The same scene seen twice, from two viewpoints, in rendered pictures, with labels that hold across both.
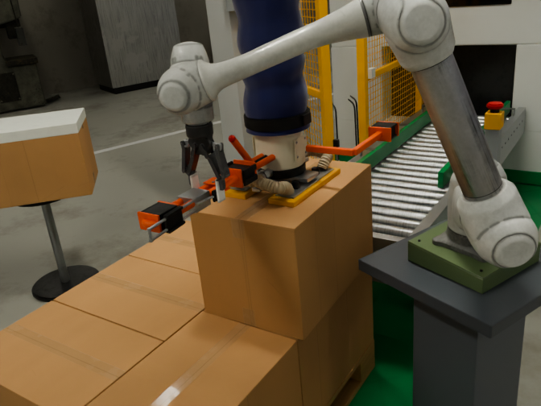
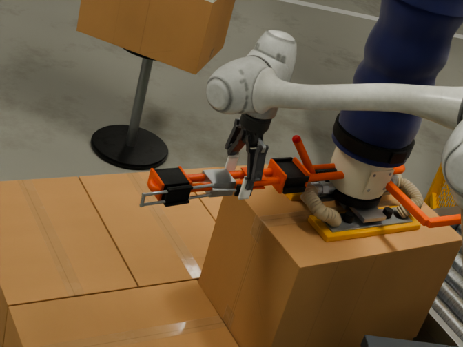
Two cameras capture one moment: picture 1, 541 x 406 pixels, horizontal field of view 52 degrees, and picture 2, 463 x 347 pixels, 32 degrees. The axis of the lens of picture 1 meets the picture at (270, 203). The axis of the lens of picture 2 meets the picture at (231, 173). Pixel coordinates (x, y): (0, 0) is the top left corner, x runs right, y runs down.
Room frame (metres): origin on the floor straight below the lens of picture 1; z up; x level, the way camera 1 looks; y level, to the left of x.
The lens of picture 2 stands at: (-0.19, -0.39, 2.16)
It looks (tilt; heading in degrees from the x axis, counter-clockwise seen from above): 31 degrees down; 19
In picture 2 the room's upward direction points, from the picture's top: 16 degrees clockwise
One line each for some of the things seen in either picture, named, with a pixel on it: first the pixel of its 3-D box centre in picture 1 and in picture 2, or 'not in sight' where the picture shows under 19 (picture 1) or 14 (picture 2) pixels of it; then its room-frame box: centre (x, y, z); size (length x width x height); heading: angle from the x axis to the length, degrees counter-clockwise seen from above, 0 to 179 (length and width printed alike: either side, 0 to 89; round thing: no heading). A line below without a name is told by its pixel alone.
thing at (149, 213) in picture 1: (159, 216); (169, 183); (1.35, 0.30, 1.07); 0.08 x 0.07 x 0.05; 145
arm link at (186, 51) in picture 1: (190, 72); (269, 64); (1.48, 0.18, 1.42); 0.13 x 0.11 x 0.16; 175
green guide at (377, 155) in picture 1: (402, 130); not in sight; (3.53, -0.92, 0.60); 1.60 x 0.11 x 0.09; 145
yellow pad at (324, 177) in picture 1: (305, 180); (366, 218); (1.78, -0.13, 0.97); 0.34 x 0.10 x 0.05; 145
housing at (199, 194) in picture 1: (194, 200); (217, 182); (1.46, 0.21, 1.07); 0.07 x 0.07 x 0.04; 55
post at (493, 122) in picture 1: (488, 217); not in sight; (2.31, -1.00, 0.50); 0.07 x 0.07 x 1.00; 55
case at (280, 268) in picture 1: (290, 236); (326, 261); (1.82, -0.06, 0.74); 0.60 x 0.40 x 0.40; 146
